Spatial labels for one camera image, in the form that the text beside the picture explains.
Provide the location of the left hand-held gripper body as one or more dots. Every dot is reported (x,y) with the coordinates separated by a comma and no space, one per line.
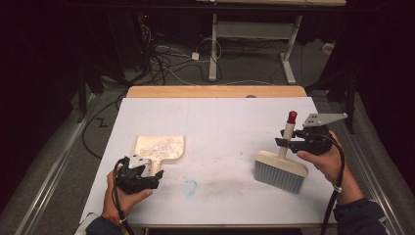
(135,181)

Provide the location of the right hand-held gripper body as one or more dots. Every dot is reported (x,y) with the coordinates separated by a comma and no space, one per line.
(314,138)

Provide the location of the pile of white paper scraps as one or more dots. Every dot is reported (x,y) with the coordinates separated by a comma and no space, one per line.
(161,147)

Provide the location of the person's left hand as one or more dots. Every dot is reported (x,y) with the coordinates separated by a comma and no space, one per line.
(125,199)

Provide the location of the person's right hand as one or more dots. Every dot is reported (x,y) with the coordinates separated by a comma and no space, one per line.
(329,164)

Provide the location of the orange wristband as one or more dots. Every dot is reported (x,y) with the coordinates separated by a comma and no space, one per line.
(112,219)

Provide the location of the white table cover sheet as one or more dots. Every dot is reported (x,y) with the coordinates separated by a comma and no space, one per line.
(228,120)

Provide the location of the black stand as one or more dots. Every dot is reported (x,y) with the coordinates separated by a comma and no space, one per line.
(81,98)

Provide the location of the beige floor box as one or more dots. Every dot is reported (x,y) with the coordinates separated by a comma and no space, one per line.
(328,48)

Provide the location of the white metal-framed desk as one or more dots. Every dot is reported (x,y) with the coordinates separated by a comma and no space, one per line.
(254,30)

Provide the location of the white power adapter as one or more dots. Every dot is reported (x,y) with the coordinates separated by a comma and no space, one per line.
(195,56)

